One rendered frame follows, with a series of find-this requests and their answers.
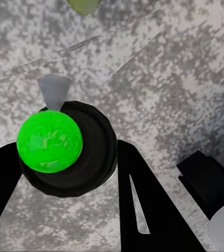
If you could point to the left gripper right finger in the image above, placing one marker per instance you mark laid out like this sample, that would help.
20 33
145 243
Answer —
169 231

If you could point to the insectifuge atomizer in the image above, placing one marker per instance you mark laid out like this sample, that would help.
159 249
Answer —
68 148

